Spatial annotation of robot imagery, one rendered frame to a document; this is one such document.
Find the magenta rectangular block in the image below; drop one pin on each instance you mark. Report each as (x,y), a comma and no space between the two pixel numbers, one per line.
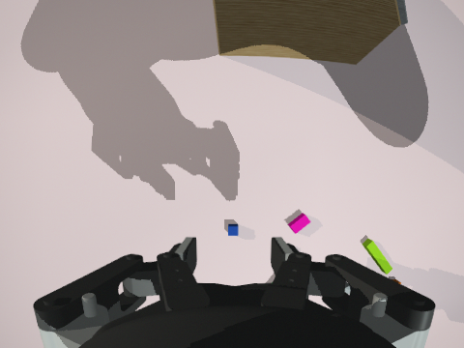
(299,223)

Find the small blue block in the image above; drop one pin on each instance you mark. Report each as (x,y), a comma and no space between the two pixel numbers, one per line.
(232,229)

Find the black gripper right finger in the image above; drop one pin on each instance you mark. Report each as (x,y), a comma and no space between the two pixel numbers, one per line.
(397,313)

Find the lime green rod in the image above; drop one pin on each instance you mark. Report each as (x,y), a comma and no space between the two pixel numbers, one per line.
(377,256)

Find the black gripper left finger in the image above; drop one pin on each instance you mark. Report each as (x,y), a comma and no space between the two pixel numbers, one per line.
(72,314)

